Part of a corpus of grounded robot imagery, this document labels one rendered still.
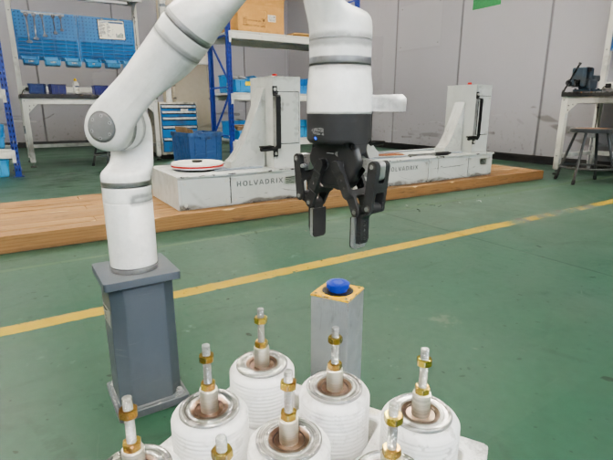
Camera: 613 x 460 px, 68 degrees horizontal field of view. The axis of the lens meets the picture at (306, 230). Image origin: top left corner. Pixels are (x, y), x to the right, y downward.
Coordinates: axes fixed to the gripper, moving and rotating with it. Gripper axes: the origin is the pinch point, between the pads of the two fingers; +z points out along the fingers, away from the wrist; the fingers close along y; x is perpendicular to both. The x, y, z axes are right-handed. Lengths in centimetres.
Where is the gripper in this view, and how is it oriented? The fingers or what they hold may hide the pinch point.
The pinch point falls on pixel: (337, 231)
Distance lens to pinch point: 56.7
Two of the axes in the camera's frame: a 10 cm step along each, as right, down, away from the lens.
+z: 0.0, 9.7, 2.6
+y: 6.7, 1.9, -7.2
